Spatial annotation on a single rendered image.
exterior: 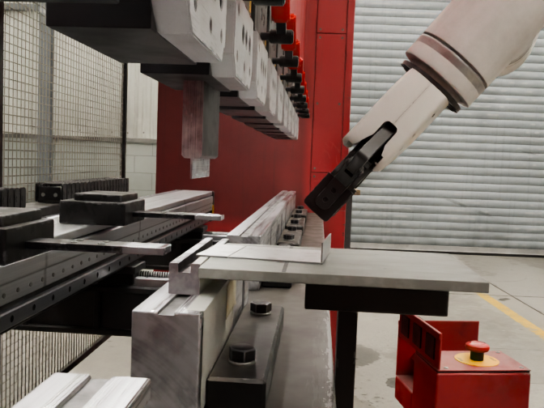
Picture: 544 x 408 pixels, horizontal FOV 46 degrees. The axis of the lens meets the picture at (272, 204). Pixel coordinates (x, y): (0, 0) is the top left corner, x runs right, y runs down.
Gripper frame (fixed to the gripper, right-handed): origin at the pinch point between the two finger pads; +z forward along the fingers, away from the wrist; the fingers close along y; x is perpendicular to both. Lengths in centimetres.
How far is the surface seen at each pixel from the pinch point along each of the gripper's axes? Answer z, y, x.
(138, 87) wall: 133, -693, -296
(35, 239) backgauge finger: 24.8, 3.4, -20.6
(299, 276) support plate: 6.1, 9.9, 3.3
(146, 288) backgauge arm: 43, -51, -17
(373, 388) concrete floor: 81, -245, 69
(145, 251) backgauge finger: 16.8, 3.9, -10.3
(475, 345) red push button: 6, -42, 32
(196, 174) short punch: 6.8, 5.0, -11.2
